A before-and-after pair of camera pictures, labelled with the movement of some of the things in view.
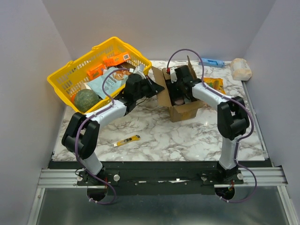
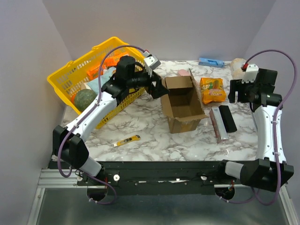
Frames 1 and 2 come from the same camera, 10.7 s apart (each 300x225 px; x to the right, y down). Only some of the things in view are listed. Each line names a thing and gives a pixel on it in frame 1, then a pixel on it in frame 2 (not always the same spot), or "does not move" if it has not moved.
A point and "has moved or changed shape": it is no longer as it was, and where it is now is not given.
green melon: x=85 y=99 does not move
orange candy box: x=95 y=71 does not move
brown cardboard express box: x=177 y=112 has moved or changed shape
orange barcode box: x=116 y=59 does not move
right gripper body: x=176 y=89 → x=240 y=91
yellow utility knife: x=131 y=138 does not move
